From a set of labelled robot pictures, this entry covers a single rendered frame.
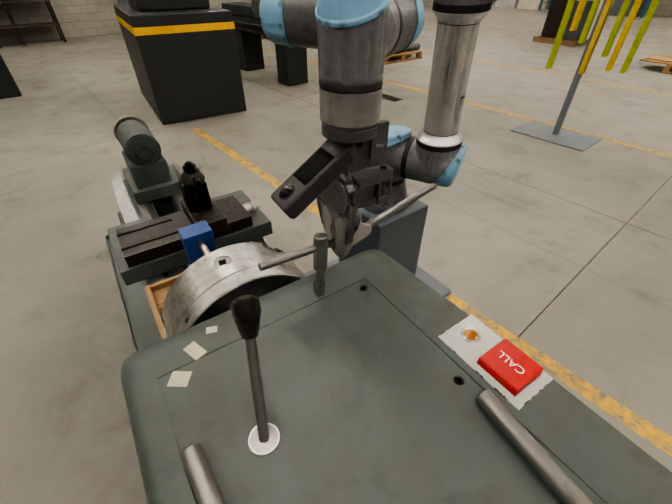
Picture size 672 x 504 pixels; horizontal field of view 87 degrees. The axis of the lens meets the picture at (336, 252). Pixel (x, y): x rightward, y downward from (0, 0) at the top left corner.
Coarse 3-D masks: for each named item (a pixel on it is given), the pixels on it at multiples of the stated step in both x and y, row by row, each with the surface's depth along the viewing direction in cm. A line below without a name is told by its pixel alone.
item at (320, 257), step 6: (318, 234) 52; (324, 234) 52; (318, 240) 51; (324, 240) 52; (318, 246) 52; (324, 246) 52; (318, 252) 53; (324, 252) 53; (318, 258) 53; (324, 258) 53; (318, 264) 54; (324, 264) 54; (318, 270) 55; (324, 270) 55; (318, 276) 56; (318, 282) 56; (324, 282) 57; (318, 288) 57; (324, 288) 58; (318, 294) 58
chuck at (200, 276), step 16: (208, 256) 70; (224, 256) 69; (240, 256) 69; (256, 256) 70; (272, 256) 73; (192, 272) 68; (208, 272) 66; (224, 272) 66; (176, 288) 68; (192, 288) 65; (208, 288) 64; (176, 304) 66; (176, 320) 65
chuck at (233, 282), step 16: (240, 272) 65; (256, 272) 66; (272, 272) 67; (288, 272) 69; (224, 288) 63; (240, 288) 63; (256, 288) 66; (272, 288) 68; (192, 304) 63; (208, 304) 62; (224, 304) 63; (192, 320) 62
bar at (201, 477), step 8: (192, 448) 38; (200, 448) 38; (184, 456) 37; (192, 456) 37; (200, 456) 37; (184, 464) 37; (192, 464) 37; (200, 464) 37; (208, 464) 37; (192, 472) 36; (200, 472) 36; (208, 472) 36; (192, 480) 36; (200, 480) 35; (208, 480) 36; (192, 488) 36; (200, 488) 35; (208, 488) 35; (216, 488) 35; (200, 496) 34; (208, 496) 34; (216, 496) 34
